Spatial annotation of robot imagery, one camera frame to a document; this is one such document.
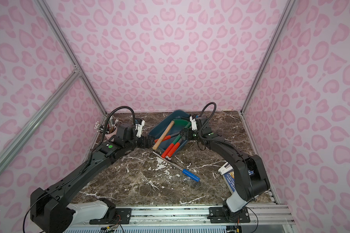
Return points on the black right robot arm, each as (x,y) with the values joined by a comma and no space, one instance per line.
(250,176)

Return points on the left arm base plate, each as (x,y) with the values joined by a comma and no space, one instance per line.
(113,216)

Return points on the green handled garden tool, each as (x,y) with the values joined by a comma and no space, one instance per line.
(175,139)

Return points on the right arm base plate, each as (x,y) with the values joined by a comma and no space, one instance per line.
(224,215)

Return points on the left aluminium frame strut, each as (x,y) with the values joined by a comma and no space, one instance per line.
(16,144)

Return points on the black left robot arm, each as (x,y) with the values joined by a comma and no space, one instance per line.
(51,209)

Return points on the pens bundle in cup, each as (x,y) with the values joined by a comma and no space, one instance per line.
(108,125)

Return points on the wooden handled tool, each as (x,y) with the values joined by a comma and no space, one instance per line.
(169,127)

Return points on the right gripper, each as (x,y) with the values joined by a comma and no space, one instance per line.
(188,134)

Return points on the blue printed booklet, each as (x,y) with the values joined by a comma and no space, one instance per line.
(227,173)

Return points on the pink pen cup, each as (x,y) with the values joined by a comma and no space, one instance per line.
(111,134)

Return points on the blue handled metal tool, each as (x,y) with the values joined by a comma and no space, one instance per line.
(184,171)

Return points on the teal plastic storage box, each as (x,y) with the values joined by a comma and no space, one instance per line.
(160,128)

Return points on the aluminium front rail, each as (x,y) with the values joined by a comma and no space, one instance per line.
(264,218)

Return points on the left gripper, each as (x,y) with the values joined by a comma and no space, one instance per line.
(144,141)

